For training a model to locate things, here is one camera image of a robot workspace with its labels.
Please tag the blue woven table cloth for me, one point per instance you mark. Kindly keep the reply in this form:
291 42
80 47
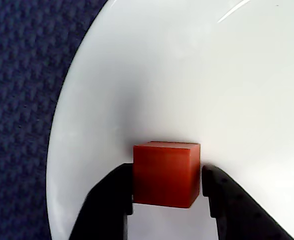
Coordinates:
17 100

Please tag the red cube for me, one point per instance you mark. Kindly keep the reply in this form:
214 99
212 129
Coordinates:
164 175

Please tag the white round plate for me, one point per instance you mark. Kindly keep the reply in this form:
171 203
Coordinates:
187 75

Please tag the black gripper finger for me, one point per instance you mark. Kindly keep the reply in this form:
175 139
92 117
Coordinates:
232 212
107 205

